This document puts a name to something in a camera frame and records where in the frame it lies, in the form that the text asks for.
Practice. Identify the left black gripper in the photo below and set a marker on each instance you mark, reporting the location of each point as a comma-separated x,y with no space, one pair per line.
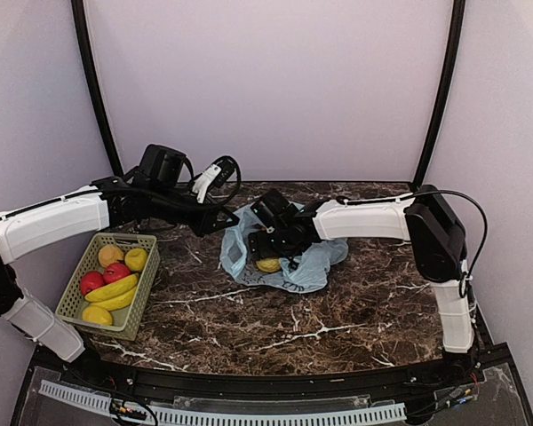
207,223

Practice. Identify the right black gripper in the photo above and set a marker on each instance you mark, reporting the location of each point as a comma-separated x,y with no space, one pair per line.
261,248

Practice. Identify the yellow bumpy fruit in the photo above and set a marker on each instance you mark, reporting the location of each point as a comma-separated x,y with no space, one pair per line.
269,265

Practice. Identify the light blue plastic bag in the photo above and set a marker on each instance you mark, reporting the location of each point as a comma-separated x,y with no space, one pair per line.
303,274

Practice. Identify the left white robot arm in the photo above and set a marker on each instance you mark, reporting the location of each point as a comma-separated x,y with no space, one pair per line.
151,189

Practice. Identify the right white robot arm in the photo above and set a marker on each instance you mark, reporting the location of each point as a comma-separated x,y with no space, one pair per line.
424,219

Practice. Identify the orange fruit in basket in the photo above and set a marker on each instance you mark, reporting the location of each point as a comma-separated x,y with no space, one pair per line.
110,254

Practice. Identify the yellow pear in basket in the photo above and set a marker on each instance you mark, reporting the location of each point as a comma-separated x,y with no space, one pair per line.
136,259

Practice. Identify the red apple right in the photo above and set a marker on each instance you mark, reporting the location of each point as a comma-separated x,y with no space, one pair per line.
115,272

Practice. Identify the red apple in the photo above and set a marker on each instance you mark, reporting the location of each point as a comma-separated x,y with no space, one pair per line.
115,272
90,282

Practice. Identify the lower yellow banana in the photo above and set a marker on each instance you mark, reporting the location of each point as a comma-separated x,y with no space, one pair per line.
117,302

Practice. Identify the yellow banana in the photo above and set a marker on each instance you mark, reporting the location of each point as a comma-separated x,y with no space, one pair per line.
113,289
117,302

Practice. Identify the upper yellow banana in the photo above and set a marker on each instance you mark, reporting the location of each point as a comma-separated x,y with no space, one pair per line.
113,289

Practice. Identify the green perforated plastic basket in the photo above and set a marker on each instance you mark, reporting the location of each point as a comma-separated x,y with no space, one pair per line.
127,320

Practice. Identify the red apple left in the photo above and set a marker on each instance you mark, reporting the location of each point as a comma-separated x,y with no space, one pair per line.
90,282

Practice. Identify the yellow lemon in basket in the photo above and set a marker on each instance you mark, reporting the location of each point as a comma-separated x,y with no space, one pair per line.
97,315

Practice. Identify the black front table rail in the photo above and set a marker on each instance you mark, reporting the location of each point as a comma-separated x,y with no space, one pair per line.
414,384

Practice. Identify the white slotted cable duct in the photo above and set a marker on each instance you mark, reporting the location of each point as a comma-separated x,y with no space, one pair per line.
208,411

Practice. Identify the left black frame post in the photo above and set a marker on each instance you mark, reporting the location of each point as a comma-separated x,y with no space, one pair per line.
92,80

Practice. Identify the black frame post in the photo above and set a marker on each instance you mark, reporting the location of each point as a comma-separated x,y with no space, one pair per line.
92,80
442,94

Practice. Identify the right black frame post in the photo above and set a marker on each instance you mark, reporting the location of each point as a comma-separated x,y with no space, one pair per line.
442,94

